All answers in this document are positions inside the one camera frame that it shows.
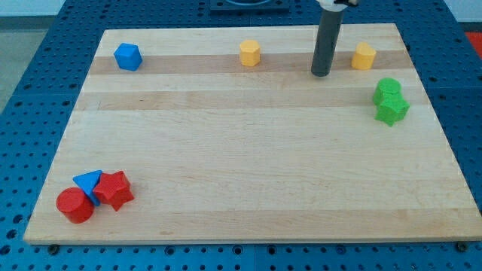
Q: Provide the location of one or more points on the blue cube block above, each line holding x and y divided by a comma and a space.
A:
128, 56

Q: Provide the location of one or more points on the red star block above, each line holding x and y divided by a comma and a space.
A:
114, 190

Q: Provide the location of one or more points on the green star block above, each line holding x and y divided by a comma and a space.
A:
391, 109

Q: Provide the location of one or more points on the wooden board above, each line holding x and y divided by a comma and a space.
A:
217, 152

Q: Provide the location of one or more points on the yellow rounded block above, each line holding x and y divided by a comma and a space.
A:
363, 57

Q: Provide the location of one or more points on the blue triangle block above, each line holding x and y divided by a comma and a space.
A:
87, 182

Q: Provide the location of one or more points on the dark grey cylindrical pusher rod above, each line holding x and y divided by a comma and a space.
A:
326, 42

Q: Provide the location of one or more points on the yellow hexagon block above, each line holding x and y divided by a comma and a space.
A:
249, 53

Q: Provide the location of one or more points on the red cylinder block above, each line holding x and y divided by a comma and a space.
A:
75, 205

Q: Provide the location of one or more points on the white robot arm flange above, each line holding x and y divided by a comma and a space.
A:
337, 5

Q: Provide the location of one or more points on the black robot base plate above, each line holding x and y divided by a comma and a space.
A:
221, 6

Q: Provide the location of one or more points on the green cylinder block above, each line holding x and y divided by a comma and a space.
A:
387, 88

